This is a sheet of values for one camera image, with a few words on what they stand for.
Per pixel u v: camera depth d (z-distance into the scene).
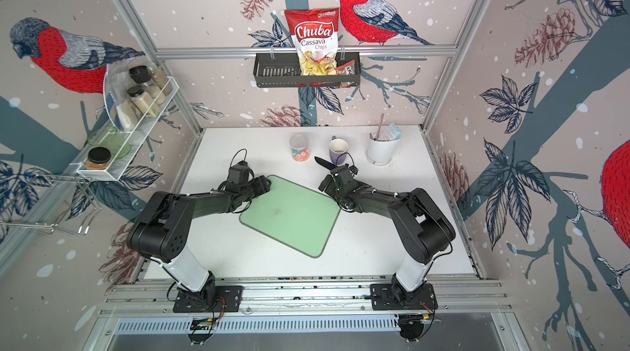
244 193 0.82
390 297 0.73
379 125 1.04
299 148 1.04
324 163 1.07
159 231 0.48
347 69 0.86
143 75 0.78
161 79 0.86
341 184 0.75
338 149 1.04
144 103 0.77
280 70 0.95
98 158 0.60
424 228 0.47
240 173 0.77
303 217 0.94
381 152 0.98
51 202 0.56
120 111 0.68
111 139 0.66
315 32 0.80
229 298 0.73
